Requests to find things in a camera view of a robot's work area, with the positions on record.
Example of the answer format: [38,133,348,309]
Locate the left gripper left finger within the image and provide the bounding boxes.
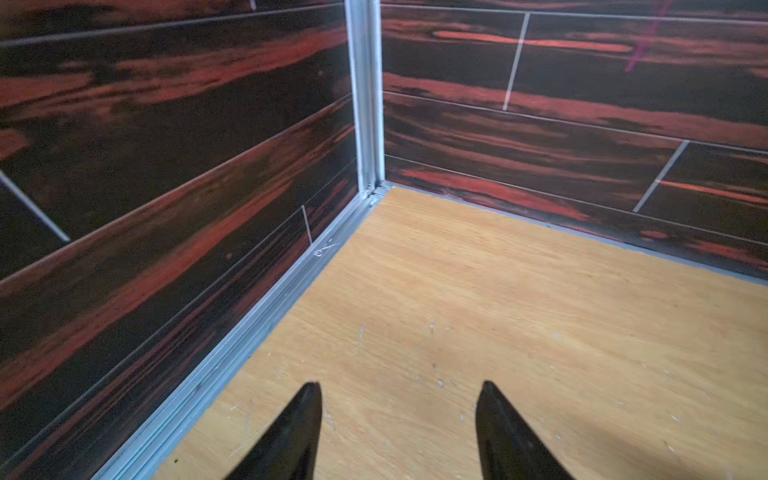
[226,382,323,480]

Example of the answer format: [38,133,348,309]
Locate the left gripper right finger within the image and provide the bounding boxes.
[475,380,573,480]

